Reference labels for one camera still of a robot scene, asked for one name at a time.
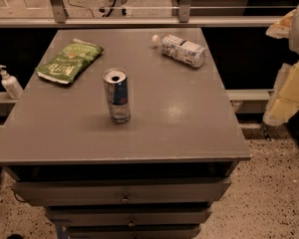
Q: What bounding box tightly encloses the Red Bull can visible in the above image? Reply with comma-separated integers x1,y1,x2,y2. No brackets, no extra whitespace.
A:
103,68,131,123

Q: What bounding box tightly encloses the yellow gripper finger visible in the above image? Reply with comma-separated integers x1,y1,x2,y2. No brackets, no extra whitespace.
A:
266,10,296,39
263,61,299,126

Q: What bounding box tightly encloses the green chip bag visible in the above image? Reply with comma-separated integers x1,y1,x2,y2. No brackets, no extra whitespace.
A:
36,39,104,85

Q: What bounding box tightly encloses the clear plastic water bottle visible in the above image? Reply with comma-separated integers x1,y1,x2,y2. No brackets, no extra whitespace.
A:
151,35,206,68

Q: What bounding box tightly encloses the grey drawer cabinet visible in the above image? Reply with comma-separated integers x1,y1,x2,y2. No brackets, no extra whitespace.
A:
0,29,250,239

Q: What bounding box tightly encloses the black cable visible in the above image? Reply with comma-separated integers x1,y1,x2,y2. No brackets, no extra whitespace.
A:
60,0,96,18

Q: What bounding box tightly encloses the metal railing frame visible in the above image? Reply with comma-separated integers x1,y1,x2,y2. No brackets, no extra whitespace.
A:
0,0,279,28

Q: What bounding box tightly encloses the white pump dispenser bottle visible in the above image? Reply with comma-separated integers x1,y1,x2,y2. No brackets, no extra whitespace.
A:
0,65,23,100

